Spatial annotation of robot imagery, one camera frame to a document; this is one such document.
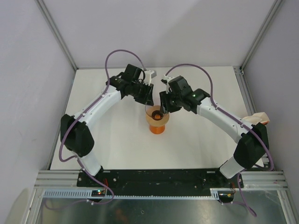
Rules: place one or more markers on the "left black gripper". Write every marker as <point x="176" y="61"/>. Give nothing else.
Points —
<point x="147" y="99"/>

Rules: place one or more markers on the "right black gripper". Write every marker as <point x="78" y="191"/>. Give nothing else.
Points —
<point x="165" y="107"/>

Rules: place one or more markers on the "pink cone coffee filter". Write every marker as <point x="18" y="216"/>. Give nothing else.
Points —
<point x="150" y="109"/>

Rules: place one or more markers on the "orange glass flask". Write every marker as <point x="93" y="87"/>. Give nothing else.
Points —
<point x="157" y="128"/>

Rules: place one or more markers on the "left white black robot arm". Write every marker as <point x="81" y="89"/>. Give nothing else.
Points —
<point x="76" y="129"/>

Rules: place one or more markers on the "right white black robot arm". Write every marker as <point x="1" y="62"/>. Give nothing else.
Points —
<point x="251" y="139"/>

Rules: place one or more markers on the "white orange box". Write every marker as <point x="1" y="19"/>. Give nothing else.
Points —
<point x="259" y="117"/>

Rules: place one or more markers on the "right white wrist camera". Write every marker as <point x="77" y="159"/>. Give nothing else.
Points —
<point x="165" y="80"/>

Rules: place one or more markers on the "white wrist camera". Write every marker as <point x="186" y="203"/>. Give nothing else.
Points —
<point x="149" y="75"/>
<point x="165" y="80"/>

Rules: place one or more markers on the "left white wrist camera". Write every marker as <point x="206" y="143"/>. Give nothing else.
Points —
<point x="149" y="75"/>

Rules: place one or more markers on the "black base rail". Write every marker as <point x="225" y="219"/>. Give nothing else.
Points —
<point x="160" y="182"/>

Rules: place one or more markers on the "grey slotted cable duct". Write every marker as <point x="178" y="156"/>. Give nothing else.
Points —
<point x="101" y="194"/>

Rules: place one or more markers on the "left aluminium frame post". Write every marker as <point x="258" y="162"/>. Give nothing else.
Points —
<point x="56" y="33"/>

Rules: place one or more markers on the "aluminium frame post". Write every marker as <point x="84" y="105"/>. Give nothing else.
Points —
<point x="266" y="24"/>
<point x="56" y="33"/>

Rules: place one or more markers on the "right aluminium frame post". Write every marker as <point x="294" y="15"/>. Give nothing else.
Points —
<point x="266" y="24"/>

